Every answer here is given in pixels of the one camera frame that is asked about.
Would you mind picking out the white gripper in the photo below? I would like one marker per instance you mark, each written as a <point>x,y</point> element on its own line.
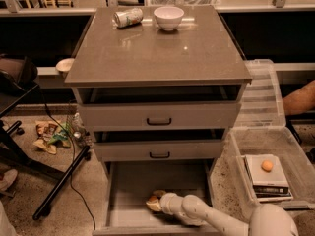
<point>166,201</point>

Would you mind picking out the orange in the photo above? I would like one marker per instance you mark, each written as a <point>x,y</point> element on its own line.
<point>153,198</point>
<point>267,165</point>

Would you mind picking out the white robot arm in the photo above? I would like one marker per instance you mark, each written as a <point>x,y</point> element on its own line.
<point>265,220</point>

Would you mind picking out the person's forearm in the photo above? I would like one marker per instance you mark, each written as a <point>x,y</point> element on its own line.
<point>300,101</point>

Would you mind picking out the bottom grey drawer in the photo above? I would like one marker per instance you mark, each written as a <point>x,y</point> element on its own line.
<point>131,183</point>

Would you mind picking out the grey drawer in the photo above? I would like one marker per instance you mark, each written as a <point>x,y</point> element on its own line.
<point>131,183</point>
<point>159,144</point>
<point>159,108</point>

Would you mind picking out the middle grey drawer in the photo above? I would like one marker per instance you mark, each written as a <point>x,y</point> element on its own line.
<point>159,144</point>

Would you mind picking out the top grey drawer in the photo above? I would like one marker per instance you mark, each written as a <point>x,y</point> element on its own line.
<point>159,108</point>

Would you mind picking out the grey drawer cabinet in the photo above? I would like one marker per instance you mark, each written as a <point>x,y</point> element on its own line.
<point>199,52</point>

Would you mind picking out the black stand leg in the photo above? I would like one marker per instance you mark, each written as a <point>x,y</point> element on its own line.
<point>44,208</point>

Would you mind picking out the clear plastic storage bin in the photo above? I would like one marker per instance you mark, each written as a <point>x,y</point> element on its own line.
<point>298,171</point>

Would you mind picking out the orange in plastic bin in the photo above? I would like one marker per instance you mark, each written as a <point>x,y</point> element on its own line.
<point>267,165</point>

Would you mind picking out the snack bags on floor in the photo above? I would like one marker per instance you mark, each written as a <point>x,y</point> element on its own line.
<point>49,135</point>

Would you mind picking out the stack of books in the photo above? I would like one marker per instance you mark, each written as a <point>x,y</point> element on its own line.
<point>271,193</point>

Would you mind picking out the clear plastic bin lid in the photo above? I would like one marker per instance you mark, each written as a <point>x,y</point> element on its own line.
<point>261,102</point>

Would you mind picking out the white shoe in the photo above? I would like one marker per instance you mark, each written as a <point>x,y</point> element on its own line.
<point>7,179</point>

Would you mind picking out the small round dish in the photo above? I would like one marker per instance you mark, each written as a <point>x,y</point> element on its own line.
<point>65,65</point>

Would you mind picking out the white bowl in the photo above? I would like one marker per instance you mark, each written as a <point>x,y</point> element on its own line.
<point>168,17</point>

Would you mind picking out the tipped soda can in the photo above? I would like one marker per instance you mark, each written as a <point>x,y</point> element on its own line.
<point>128,17</point>

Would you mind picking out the black chair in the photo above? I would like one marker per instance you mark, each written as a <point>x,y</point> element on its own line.
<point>17,75</point>

